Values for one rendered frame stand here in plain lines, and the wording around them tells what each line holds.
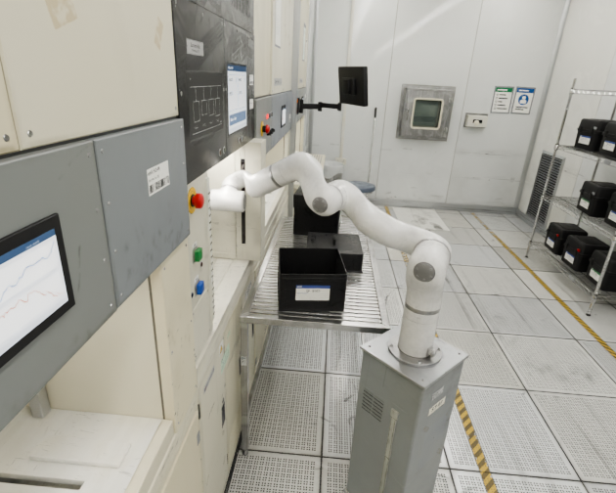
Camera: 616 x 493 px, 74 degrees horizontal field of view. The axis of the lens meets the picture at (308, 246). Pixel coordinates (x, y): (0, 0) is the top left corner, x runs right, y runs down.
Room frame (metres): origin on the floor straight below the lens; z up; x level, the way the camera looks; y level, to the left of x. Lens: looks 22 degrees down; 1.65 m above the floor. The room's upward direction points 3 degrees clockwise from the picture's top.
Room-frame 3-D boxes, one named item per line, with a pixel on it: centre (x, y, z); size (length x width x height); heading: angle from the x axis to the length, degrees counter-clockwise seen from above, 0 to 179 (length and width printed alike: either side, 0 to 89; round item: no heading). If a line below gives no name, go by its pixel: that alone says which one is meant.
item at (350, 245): (2.01, -0.14, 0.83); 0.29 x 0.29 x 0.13; 89
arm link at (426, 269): (1.22, -0.39, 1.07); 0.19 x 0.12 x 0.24; 156
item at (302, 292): (1.61, -0.02, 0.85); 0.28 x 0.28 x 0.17; 6
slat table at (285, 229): (2.04, -0.07, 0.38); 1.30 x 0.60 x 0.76; 177
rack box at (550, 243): (3.83, -2.53, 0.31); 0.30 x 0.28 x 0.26; 175
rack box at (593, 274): (3.10, -2.51, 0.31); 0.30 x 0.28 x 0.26; 175
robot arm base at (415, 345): (1.25, -0.41, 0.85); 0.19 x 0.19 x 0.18
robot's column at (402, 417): (1.25, -0.41, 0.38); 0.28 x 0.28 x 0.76; 42
